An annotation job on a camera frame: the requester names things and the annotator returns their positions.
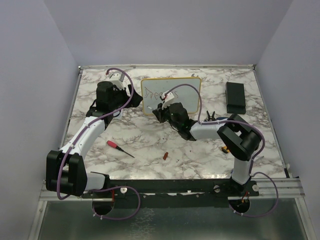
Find yellow framed whiteboard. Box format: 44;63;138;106
140;77;202;116

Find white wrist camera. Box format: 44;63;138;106
160;91;175;110
107;71;125;90

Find blue handled pliers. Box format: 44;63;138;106
216;117;228;121

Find yellow black utility knife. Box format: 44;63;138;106
220;146;230;154

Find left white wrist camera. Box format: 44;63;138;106
107;71;125;90

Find black handled pliers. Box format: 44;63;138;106
204;110;217;122

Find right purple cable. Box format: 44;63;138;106
163;83;280;218

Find aluminium table frame rail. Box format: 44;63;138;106
27;64;311;240

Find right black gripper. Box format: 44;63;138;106
154;100;181;130

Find black rectangular box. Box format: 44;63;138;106
225;82;246;115

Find red marker cap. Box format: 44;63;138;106
162;152;169;160

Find red handled screwdriver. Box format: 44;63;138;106
106;140;134;158

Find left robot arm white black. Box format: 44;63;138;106
45;81;143;198

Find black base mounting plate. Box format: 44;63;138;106
81;178;261;209

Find small white grey eraser pad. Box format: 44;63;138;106
113;109;123;119

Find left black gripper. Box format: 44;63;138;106
109;84;143;111

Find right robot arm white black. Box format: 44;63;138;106
152;102;265;196

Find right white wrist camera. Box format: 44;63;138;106
160;91;175;110

